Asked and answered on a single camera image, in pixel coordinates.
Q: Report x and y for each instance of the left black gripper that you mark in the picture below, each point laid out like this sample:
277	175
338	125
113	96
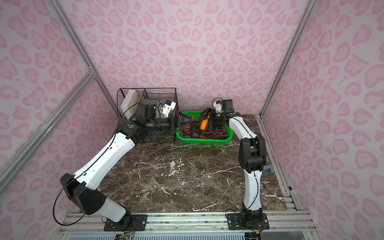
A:
175	120

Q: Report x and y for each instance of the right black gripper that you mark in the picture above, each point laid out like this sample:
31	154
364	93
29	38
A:
212	119

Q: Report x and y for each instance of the black wire desk organizer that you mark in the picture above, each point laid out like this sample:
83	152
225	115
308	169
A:
136	132

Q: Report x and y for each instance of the yellow multimeter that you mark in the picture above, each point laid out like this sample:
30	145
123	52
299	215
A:
204	124

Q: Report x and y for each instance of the green plastic basket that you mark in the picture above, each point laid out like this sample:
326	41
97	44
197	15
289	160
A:
202	137

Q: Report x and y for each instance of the green multimeter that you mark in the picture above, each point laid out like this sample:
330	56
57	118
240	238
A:
219	133

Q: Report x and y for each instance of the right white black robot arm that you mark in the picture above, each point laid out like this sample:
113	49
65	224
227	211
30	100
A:
252	158

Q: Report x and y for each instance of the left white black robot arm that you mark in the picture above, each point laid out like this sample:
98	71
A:
81	188

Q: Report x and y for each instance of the white upright folder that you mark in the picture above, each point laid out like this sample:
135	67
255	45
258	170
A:
130	97

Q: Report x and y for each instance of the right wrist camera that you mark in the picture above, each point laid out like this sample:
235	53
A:
224	106

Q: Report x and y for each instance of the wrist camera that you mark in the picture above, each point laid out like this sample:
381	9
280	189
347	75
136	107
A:
167	107
224	106

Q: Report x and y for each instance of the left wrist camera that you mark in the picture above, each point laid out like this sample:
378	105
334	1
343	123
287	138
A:
167	107

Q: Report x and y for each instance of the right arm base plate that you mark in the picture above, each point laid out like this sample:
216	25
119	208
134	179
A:
236	222

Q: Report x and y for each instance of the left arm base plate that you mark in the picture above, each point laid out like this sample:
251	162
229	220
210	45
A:
135	222

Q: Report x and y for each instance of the aluminium front rail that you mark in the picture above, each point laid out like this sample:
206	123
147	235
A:
194	223

